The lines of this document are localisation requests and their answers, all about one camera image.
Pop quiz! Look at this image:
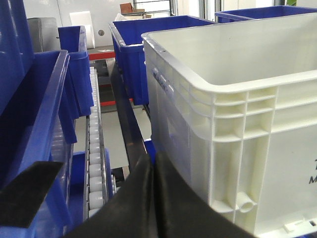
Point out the white plastic tote bin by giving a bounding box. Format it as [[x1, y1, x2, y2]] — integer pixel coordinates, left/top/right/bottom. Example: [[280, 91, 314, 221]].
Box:
[[142, 13, 317, 238]]

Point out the left white roller track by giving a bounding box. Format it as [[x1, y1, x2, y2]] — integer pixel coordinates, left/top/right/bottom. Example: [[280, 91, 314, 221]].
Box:
[[83, 67, 108, 220]]

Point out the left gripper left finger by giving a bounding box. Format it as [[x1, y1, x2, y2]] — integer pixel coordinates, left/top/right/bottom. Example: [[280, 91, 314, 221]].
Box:
[[65, 155, 153, 238]]

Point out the blue bin behind tote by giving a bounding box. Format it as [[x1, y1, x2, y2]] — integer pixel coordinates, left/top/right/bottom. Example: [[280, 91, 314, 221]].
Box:
[[108, 15, 216, 106]]

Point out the black velcro label strip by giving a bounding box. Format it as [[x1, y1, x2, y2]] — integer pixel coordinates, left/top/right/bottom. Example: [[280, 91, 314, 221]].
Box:
[[0, 161, 63, 228]]

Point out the metal shelf front rail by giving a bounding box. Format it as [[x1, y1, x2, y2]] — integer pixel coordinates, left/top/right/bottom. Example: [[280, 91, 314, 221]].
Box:
[[108, 59, 147, 172]]

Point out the blue bin far left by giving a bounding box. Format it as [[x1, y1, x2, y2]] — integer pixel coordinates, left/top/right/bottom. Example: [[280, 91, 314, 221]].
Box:
[[58, 26, 94, 119]]

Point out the blue bin left upper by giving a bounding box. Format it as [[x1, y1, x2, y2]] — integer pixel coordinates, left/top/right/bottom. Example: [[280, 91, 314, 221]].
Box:
[[0, 50, 76, 238]]

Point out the blue bin far right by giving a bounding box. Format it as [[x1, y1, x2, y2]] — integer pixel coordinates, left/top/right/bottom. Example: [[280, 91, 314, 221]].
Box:
[[215, 5, 317, 23]]

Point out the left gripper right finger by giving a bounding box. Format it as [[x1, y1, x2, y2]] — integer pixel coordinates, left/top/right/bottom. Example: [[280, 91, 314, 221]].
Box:
[[154, 152, 252, 238]]

